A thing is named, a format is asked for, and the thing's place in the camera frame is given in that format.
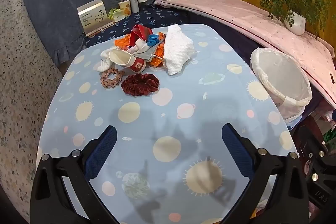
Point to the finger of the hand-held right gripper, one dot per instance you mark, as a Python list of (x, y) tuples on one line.
[(312, 140)]

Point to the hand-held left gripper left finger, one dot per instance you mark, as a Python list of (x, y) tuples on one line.
[(102, 150)]

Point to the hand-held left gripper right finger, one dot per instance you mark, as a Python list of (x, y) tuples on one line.
[(236, 150)]

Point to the white bin with plastic liner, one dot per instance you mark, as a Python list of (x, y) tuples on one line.
[(281, 77)]

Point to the orange snack wrapper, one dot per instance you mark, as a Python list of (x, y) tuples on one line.
[(157, 56), (122, 41)]

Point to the red plastic wrapper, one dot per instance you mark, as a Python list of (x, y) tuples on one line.
[(140, 31)]

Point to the light blue planet-print tablecloth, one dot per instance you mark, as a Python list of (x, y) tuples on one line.
[(162, 119)]

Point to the pink scrunchie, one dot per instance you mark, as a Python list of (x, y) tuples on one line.
[(105, 81)]

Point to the dark red velvet scrunchie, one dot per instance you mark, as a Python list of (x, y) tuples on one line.
[(131, 86)]

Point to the paper cup with red label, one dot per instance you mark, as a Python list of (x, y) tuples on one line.
[(120, 57)]

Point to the grey paper piece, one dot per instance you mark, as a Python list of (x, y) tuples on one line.
[(149, 53)]

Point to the white paper towel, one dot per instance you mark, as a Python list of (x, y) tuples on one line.
[(178, 50)]

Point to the white plant pot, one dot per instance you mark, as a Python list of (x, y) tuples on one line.
[(296, 23)]

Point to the blue crumpled plastic glove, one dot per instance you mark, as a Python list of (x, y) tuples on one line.
[(152, 40)]

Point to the pink cloth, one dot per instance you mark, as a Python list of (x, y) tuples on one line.
[(249, 19)]

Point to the white and gold gift box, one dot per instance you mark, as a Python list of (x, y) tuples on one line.
[(94, 16)]

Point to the green tissue pack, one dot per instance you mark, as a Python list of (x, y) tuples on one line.
[(116, 15)]

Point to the navy floral cloth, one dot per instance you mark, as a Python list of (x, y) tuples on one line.
[(147, 18)]

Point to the yellow flower-print tin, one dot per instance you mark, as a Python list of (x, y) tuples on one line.
[(124, 7)]

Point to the tall white bottle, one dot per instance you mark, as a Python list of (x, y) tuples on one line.
[(133, 2)]

